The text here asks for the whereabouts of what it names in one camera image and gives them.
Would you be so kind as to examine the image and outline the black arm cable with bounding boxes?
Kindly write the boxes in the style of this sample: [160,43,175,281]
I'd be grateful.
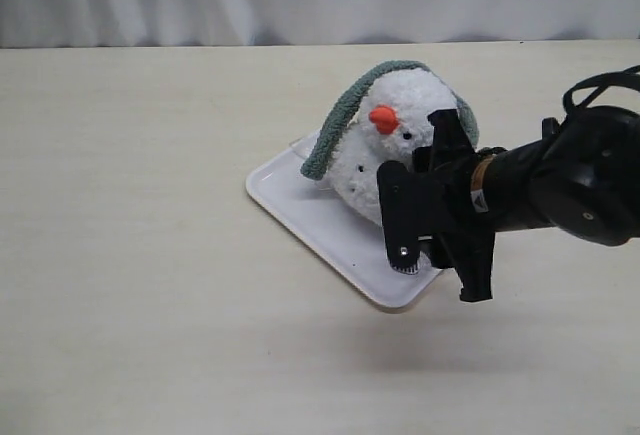
[562,64,640,116]

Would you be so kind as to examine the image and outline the white plush snowman toy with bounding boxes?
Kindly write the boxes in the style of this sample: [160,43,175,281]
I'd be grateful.
[326,68,456,226]

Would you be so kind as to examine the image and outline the white plastic tray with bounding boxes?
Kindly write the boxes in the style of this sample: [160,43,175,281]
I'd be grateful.
[245,131,443,311]

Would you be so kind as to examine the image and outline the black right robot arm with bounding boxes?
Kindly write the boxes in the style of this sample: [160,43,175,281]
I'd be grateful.
[377,106,639,303]

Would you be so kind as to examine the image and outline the green knitted scarf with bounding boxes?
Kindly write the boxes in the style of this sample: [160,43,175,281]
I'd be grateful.
[301,60,479,180]

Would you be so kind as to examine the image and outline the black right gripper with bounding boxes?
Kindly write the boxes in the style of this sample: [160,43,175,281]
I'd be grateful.
[377,109,500,302]

